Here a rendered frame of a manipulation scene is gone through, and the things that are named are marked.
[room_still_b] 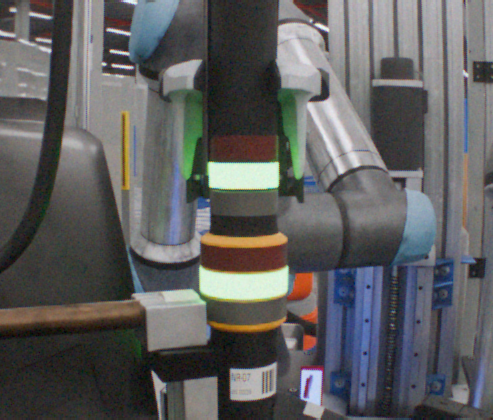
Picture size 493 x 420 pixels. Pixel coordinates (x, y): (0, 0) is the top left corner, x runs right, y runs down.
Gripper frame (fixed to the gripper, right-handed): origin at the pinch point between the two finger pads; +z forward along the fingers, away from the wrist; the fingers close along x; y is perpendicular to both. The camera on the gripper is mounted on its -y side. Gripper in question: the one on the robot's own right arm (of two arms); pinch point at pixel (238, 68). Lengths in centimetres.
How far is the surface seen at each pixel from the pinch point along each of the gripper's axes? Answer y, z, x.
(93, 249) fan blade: 9.5, -5.6, 8.6
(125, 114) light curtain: -21, -568, 128
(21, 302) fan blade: 11.7, -1.1, 11.6
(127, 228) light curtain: 85, -574, 128
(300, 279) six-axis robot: 92, -387, -22
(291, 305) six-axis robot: 109, -384, -17
